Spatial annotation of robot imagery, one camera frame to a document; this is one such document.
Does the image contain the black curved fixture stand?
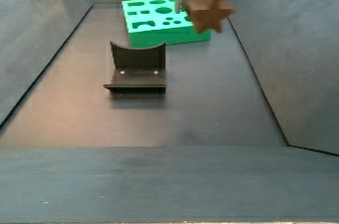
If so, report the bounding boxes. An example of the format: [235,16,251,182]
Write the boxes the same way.
[103,42,167,91]

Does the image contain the green shape sorter block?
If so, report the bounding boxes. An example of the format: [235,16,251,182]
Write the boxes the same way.
[121,0,212,48]

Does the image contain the brown star prism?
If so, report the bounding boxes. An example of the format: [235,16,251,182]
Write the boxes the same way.
[183,0,233,34]

